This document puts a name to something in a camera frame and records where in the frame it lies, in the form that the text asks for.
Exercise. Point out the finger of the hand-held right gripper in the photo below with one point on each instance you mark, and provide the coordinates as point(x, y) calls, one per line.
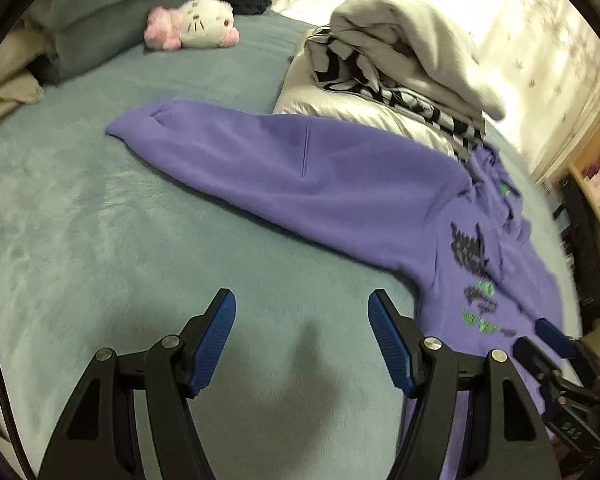
point(535, 357)
point(552, 332)

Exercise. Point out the black object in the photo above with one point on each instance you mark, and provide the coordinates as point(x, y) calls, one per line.
point(580, 240)

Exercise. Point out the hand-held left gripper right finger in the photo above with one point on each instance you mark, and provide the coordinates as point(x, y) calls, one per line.
point(390, 345)

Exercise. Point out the beige blanket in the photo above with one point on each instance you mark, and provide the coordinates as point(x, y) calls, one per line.
point(5, 95)

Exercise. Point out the silver puffer jacket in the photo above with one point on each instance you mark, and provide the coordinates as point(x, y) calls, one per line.
point(320, 100)

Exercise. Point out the grey-blue bed blanket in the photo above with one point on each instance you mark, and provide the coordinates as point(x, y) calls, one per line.
point(130, 235)

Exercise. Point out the white and pink plush cat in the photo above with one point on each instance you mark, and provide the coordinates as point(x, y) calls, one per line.
point(205, 22)

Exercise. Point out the purple hoodie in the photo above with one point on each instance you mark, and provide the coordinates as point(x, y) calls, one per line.
point(330, 170)

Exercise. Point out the wooden shelf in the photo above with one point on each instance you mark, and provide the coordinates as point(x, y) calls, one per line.
point(590, 150)

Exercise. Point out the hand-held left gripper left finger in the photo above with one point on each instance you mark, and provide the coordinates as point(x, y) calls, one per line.
point(215, 345)

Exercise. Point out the light grey sweater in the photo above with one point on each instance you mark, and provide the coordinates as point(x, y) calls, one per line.
point(420, 35)

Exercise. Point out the black and white striped garment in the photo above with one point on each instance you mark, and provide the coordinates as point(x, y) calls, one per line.
point(340, 65)

